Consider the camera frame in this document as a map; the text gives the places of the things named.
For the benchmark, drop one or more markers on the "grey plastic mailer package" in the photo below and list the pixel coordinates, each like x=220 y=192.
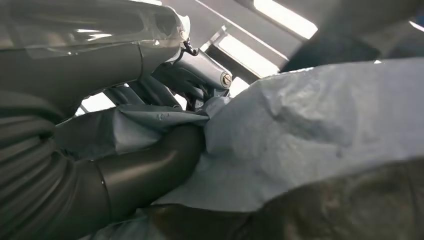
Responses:
x=298 y=132

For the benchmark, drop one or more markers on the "ceiling light panel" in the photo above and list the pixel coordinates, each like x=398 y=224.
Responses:
x=285 y=18
x=246 y=56

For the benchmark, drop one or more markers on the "black scanner column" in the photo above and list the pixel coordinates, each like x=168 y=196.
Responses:
x=331 y=49

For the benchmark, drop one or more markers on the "black scanner base plate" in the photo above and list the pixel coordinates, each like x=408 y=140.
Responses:
x=331 y=212

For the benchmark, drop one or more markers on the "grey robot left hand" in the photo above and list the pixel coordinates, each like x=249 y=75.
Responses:
x=82 y=66

